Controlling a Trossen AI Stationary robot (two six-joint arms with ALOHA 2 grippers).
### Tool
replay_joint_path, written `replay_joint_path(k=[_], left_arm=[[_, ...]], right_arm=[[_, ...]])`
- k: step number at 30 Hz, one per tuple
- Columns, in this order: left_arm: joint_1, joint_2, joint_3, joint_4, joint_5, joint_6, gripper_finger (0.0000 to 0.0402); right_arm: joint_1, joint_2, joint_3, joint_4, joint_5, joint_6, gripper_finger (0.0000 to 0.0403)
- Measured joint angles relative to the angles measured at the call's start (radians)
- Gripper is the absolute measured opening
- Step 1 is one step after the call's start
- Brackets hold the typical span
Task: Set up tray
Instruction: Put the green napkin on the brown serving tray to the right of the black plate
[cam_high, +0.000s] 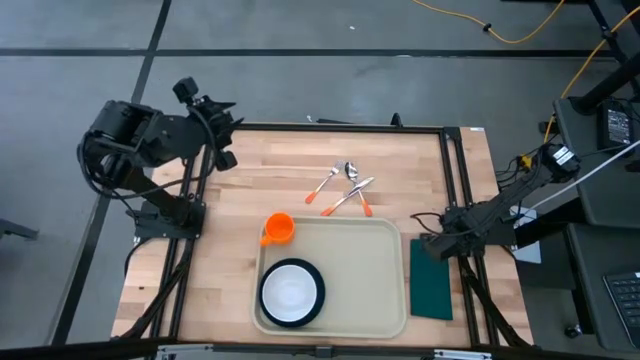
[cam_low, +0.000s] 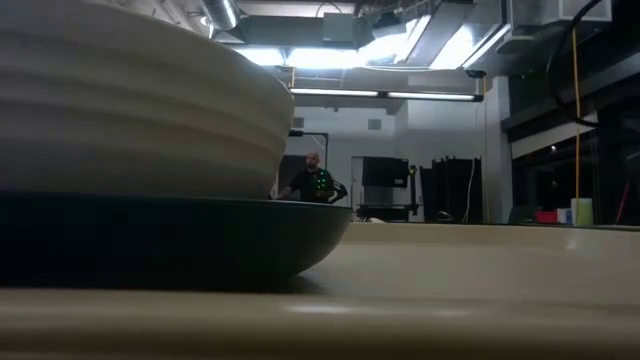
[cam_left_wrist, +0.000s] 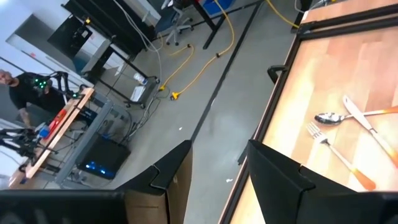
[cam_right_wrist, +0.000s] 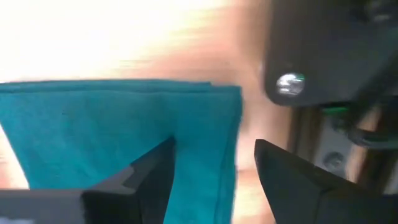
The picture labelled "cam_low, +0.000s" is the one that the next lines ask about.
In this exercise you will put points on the black gantry frame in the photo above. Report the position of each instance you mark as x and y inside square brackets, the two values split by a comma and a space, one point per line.
[310, 134]

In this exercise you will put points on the silver ventilation duct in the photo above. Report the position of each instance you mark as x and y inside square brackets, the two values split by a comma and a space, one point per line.
[220, 12]

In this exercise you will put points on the red box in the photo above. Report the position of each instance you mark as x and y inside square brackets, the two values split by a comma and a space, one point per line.
[546, 217]

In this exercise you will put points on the white and blue box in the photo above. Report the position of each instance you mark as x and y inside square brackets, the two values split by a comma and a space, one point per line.
[564, 216]

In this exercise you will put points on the beige plastic tray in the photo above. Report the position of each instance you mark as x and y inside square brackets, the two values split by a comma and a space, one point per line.
[450, 280]

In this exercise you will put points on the white ridged bowl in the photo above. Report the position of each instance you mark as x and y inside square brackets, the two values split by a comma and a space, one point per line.
[125, 110]

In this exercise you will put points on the black background robot arm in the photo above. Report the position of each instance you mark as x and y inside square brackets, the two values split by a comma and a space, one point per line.
[340, 191]

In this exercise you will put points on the red rod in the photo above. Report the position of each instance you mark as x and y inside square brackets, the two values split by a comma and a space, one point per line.
[623, 202]

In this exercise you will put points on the white bowl with black rim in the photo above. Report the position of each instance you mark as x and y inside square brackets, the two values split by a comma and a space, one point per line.
[175, 240]

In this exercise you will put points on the black folded panels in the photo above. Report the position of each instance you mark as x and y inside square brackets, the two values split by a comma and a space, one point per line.
[452, 187]

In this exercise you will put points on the long ceiling light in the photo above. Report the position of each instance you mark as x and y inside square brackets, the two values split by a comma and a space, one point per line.
[385, 93]

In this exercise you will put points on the person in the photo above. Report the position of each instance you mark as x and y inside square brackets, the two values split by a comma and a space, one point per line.
[312, 182]

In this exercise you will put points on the grey ceiling unit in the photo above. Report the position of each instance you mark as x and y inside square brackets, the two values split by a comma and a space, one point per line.
[338, 27]

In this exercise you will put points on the television on rolling stand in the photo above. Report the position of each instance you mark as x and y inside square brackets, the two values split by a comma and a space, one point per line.
[385, 172]

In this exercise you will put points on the green plastic container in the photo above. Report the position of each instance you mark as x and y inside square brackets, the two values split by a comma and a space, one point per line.
[582, 212]

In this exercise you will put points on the small black dome object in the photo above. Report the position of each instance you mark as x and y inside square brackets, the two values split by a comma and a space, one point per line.
[442, 217]

